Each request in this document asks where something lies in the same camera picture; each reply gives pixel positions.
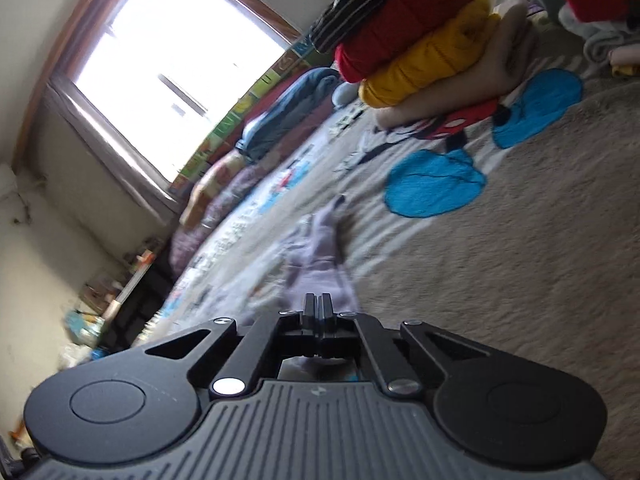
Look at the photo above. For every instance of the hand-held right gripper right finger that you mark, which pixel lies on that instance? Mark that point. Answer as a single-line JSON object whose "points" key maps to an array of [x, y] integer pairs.
{"points": [[326, 310]]}

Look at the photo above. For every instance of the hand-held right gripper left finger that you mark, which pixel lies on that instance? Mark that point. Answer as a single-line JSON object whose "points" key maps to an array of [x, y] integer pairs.
{"points": [[309, 310]]}

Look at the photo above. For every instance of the lavender garment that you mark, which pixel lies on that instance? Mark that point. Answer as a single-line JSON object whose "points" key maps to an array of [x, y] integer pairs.
{"points": [[320, 260]]}

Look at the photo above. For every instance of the pile of mixed clothes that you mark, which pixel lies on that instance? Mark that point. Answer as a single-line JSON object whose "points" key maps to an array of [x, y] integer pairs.
{"points": [[590, 10]]}

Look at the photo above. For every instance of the purple floral pillow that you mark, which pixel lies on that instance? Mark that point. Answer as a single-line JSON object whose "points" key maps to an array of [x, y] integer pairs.
{"points": [[210, 220]]}

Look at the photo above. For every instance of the cluttered side table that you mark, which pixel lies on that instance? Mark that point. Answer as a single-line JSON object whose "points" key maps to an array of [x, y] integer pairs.
{"points": [[115, 305]]}

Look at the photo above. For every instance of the beige folded garment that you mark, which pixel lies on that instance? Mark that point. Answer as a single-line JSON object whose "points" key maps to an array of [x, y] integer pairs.
{"points": [[465, 75]]}

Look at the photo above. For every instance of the yellow folded garment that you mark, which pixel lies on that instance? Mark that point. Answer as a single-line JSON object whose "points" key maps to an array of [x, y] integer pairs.
{"points": [[430, 55]]}

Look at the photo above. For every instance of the window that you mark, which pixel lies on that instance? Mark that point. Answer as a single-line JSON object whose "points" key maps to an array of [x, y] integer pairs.
{"points": [[175, 65]]}

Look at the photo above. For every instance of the red folded garment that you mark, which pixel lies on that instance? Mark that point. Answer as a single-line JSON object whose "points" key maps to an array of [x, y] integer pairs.
{"points": [[400, 30]]}

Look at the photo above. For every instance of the striped dark folded garment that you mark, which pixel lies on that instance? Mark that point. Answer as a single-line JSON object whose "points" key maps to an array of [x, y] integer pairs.
{"points": [[370, 5]]}

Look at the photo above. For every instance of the colourful block wall border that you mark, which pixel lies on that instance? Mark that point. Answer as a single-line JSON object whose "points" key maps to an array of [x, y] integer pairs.
{"points": [[240, 110]]}

